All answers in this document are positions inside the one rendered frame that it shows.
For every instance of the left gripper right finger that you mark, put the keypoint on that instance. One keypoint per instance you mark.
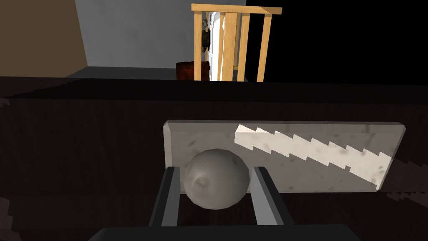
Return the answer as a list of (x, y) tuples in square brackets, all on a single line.
[(266, 201)]

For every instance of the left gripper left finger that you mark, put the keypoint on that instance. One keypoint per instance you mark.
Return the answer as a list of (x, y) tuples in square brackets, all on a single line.
[(169, 201)]

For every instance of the grey ball knob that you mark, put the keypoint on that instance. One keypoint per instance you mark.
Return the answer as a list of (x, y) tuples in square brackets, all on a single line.
[(215, 179)]

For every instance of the grey marble drawer front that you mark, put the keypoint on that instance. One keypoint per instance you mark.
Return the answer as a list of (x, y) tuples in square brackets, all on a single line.
[(301, 157)]

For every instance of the reddish brown basket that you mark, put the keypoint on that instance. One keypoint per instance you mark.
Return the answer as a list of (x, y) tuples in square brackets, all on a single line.
[(184, 71)]

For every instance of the light wooden chair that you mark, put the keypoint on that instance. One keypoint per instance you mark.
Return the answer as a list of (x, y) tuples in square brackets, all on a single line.
[(230, 43)]

